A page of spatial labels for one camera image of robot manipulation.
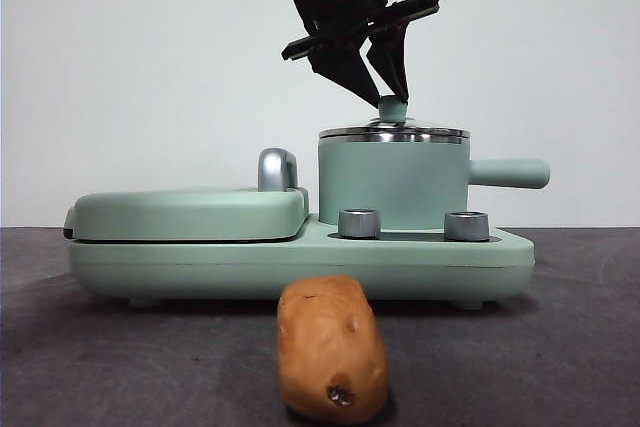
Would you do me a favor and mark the glass lid with green knob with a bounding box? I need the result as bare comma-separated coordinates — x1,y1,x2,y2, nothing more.
318,95,470,144

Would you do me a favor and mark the brown potato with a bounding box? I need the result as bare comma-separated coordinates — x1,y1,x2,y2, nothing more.
276,275,390,423

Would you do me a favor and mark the silver control knob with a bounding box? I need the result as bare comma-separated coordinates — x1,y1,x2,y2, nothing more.
443,210,490,242
338,208,382,239

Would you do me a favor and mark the mint green breakfast machine base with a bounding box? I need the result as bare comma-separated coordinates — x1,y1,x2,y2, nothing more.
67,213,536,309

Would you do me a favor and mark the mint green griddle cover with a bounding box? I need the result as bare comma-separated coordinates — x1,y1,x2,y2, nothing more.
62,186,311,243

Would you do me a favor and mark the mint green pot with handle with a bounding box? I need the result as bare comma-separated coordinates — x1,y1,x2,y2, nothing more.
317,139,551,231

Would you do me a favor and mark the chrome griddle cover handle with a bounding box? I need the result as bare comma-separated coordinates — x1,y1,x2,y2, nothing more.
257,147,301,193

